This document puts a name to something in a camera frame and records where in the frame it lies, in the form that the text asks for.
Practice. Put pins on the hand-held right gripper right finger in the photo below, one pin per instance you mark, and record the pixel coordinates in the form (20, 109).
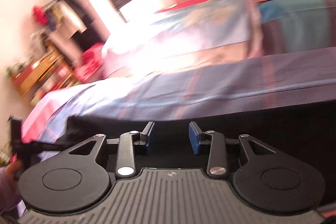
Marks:
(194, 140)

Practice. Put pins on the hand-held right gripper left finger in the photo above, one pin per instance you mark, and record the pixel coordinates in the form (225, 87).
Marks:
(150, 140)

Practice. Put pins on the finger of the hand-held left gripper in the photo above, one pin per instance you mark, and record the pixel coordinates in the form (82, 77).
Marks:
(47, 147)

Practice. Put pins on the black pants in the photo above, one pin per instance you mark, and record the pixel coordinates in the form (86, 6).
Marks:
(262, 121)

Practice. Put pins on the person's left forearm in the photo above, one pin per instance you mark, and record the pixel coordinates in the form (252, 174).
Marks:
(8, 192)

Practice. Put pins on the person's left hand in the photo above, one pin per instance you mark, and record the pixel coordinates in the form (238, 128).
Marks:
(13, 169)

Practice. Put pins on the plaid bed sheet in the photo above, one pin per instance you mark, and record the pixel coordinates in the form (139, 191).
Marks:
(183, 87)

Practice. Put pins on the wooden shelf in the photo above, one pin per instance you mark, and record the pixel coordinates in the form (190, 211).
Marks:
(39, 74)

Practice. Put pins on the red cloth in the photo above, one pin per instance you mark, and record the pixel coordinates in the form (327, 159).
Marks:
(92, 56)

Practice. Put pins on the light blue pink blanket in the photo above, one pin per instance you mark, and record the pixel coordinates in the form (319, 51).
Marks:
(197, 29)

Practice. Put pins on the hanging clothes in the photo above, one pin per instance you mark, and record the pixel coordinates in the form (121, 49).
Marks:
(76, 22)

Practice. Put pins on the teal striped blanket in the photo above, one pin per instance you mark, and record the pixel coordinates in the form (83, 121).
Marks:
(302, 19)

